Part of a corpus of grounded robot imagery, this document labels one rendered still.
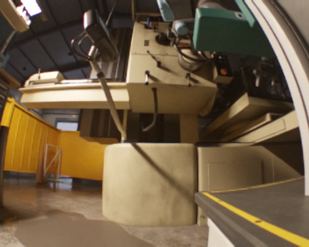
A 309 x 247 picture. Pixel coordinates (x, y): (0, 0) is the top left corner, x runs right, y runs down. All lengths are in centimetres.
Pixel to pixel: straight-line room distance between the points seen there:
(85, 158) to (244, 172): 323
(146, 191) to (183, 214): 31
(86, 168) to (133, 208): 270
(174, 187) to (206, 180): 24
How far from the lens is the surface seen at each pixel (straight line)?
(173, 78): 130
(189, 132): 184
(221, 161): 124
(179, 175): 113
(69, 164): 393
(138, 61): 139
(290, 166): 173
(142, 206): 113
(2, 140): 131
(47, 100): 186
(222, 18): 53
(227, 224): 23
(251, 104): 127
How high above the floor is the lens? 39
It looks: 18 degrees up
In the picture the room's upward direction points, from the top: 1 degrees clockwise
